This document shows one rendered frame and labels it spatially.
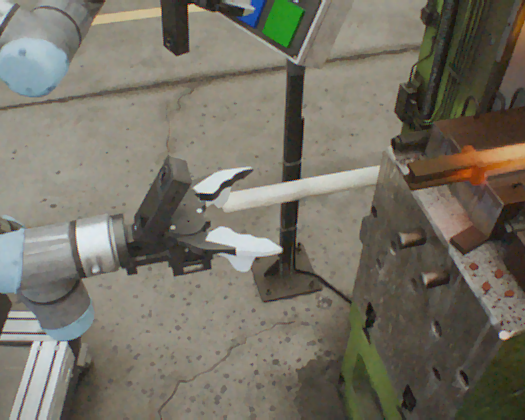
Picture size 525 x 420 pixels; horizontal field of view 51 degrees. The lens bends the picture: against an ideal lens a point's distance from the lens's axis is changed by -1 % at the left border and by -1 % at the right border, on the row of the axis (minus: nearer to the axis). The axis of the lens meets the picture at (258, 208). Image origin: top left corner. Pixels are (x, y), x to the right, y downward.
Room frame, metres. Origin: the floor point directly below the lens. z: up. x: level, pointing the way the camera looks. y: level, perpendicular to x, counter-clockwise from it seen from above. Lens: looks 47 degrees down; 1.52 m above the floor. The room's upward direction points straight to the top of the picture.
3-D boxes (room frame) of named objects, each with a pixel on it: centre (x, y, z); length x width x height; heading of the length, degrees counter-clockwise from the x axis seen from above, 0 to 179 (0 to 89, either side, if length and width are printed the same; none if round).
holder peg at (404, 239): (0.55, -0.23, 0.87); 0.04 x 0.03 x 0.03; 104
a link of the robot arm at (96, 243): (0.44, 0.20, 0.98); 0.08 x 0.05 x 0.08; 14
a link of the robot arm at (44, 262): (0.42, 0.28, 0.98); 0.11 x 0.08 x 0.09; 104
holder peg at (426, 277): (0.47, -0.25, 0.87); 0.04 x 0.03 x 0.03; 104
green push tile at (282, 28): (0.96, -0.05, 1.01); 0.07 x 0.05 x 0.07; 39
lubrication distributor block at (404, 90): (0.99, -0.33, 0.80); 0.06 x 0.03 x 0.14; 14
